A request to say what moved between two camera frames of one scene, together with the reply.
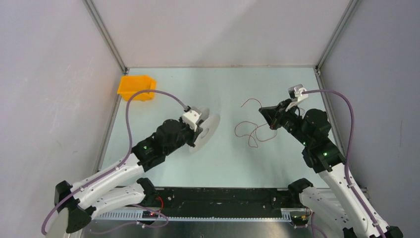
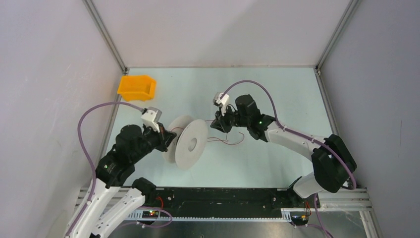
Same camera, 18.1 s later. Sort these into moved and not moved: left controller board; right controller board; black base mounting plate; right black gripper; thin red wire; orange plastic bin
Moved: right black gripper; thin red wire
Not moved: black base mounting plate; right controller board; left controller board; orange plastic bin
